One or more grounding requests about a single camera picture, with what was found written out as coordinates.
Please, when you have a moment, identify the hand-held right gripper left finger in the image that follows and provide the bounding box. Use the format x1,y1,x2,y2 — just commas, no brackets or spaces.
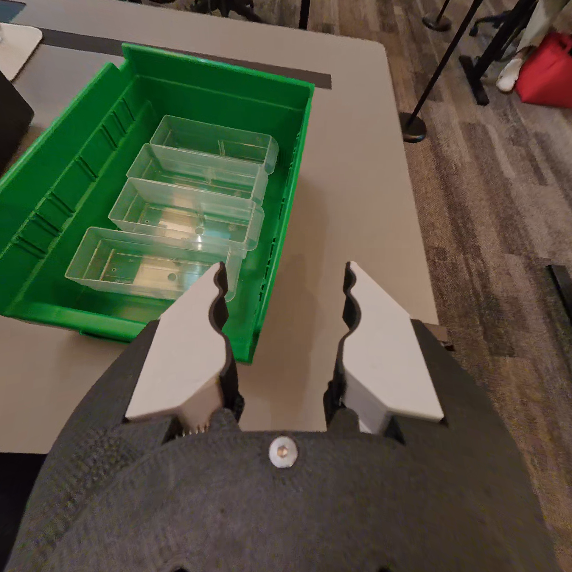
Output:
125,262,245,432

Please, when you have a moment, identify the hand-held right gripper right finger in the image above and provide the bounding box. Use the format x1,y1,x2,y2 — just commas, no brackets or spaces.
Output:
323,261,445,435

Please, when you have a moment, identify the clear plastic drawer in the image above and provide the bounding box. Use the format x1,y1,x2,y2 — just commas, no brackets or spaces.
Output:
66,226,242,303
150,115,280,175
126,144,269,206
108,179,265,252

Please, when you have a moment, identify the green plastic bin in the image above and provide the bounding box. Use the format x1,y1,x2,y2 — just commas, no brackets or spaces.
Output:
0,42,315,363

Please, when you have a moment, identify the black drawer cabinet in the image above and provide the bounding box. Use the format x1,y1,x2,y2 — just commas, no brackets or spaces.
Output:
0,71,35,176

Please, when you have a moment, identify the black floor bar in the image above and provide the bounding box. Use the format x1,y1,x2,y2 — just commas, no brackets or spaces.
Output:
547,265,572,313

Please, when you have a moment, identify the black stanchion with round base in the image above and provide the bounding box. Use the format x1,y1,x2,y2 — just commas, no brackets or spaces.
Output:
399,0,484,144

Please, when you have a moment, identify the red bag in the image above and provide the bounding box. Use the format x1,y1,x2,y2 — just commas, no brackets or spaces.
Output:
515,32,572,109

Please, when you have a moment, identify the black round stanchion base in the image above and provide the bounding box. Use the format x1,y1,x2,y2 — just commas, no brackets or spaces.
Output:
422,0,453,32

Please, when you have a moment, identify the white stand base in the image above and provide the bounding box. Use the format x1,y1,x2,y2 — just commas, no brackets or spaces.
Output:
0,23,43,82

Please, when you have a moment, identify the black chair base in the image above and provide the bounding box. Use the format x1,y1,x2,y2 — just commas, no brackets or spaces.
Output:
192,0,265,24

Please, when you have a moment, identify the black angled stand frame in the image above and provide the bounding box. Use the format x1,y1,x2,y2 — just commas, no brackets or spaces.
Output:
459,0,537,105

